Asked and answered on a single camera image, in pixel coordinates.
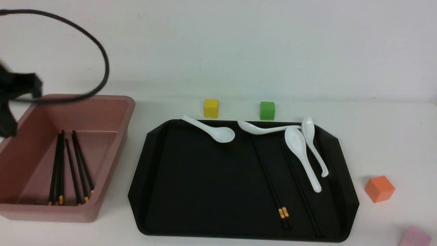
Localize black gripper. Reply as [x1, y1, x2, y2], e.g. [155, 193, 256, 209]
[0, 64, 42, 138]

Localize black chopstick gold band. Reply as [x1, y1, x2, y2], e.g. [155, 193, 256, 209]
[252, 139, 289, 229]
[254, 139, 292, 229]
[71, 132, 89, 203]
[72, 131, 94, 197]

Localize black chopstick in bin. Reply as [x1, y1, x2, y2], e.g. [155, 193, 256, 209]
[65, 139, 82, 206]
[48, 134, 61, 206]
[59, 130, 65, 205]
[54, 133, 61, 206]

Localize pink plastic bin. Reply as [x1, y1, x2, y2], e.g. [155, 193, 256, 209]
[0, 95, 135, 223]

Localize black plastic tray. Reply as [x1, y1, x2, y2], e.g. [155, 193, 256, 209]
[128, 119, 360, 242]

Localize yellow cube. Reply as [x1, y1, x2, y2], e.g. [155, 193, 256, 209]
[203, 99, 219, 119]

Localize green cube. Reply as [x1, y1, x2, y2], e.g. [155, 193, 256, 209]
[259, 101, 275, 121]

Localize black chopstick on tray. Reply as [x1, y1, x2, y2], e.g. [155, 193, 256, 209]
[279, 141, 321, 237]
[281, 141, 323, 237]

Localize white spoon large right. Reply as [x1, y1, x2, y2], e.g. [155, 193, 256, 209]
[284, 127, 322, 193]

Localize orange cube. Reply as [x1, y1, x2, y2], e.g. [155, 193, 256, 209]
[365, 175, 395, 203]

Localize pink cube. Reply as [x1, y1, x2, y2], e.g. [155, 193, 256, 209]
[398, 225, 432, 246]

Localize black cable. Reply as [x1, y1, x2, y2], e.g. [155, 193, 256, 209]
[0, 9, 110, 104]

